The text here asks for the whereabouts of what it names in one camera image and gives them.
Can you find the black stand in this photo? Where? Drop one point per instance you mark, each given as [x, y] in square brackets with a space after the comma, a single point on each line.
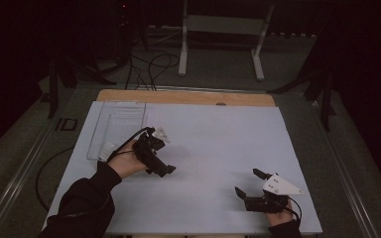
[53, 89]
[325, 99]

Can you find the wooden table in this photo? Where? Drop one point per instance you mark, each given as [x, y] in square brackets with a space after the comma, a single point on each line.
[185, 97]

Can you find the black rectangular floor frame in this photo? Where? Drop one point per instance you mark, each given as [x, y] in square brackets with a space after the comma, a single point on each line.
[66, 124]

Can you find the person's right hand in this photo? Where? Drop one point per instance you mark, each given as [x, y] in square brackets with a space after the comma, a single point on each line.
[281, 218]

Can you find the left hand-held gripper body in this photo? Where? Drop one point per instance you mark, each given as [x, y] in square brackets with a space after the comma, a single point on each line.
[150, 150]

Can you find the white board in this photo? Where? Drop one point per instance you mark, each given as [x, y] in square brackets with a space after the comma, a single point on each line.
[211, 132]

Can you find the metal floor rail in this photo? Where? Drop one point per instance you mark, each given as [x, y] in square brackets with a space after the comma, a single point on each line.
[344, 172]
[20, 172]

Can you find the white metal stand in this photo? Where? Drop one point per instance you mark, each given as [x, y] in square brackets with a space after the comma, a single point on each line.
[225, 24]

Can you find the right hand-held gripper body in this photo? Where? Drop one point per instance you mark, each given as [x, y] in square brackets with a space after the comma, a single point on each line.
[268, 203]

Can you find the person's left hand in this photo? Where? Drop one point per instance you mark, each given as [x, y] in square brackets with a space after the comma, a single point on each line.
[127, 163]

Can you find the clear plastic container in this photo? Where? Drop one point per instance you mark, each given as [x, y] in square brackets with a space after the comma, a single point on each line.
[122, 119]

